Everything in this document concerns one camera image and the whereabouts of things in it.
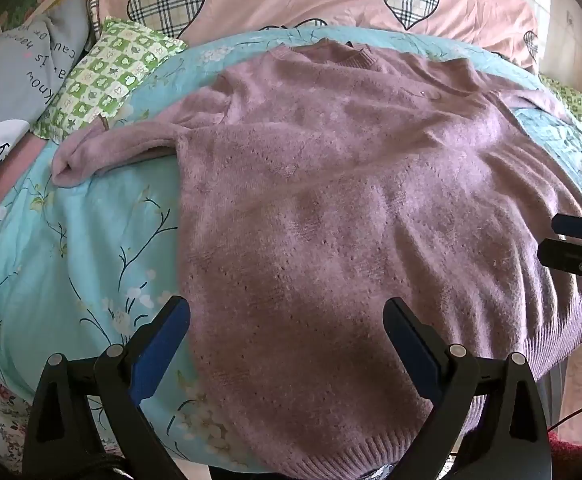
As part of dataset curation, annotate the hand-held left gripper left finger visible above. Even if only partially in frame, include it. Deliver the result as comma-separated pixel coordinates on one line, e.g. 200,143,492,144
21,296,192,480

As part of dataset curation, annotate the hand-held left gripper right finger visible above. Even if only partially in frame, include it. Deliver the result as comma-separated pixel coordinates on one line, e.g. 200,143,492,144
382,297,554,480

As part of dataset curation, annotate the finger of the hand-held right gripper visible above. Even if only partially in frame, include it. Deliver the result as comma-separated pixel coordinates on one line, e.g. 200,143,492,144
538,238,582,291
552,213,582,242

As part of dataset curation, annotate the mauve knitted sweater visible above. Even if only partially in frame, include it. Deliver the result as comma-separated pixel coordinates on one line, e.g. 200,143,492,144
52,40,582,480

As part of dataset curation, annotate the green checked pillow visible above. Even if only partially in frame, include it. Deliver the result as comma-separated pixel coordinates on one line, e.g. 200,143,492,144
538,74,582,161
33,17,188,143

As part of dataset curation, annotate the light blue floral bedsheet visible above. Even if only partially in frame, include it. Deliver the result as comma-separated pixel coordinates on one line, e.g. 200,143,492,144
0,25,582,466

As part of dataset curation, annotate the dark red cloth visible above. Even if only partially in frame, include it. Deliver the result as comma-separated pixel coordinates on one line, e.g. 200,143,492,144
546,430,582,480

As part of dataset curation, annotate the grey printed pillow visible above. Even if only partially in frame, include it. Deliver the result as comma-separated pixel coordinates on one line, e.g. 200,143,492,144
0,0,92,198

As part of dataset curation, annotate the red cable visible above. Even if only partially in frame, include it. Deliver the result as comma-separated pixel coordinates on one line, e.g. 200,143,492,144
546,395,582,433

